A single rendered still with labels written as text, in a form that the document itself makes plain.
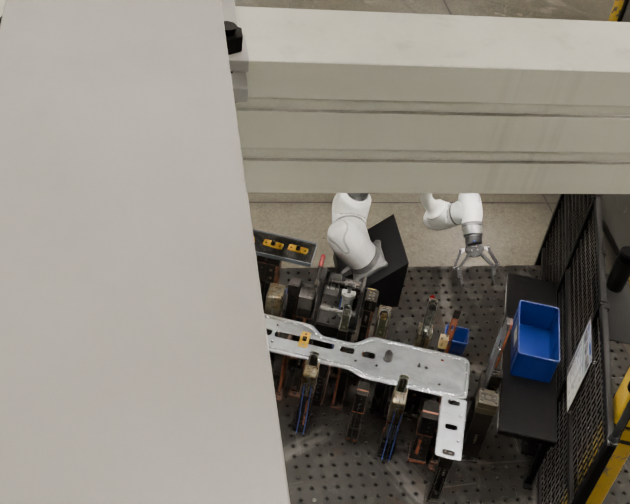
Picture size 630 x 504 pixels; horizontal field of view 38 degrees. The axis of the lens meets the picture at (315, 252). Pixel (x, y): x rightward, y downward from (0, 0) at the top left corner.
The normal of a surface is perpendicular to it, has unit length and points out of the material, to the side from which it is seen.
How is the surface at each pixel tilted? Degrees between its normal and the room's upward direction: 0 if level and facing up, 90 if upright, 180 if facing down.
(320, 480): 0
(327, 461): 0
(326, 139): 90
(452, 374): 0
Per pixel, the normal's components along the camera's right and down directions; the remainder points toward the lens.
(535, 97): 0.14, 0.67
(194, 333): 0.11, -0.74
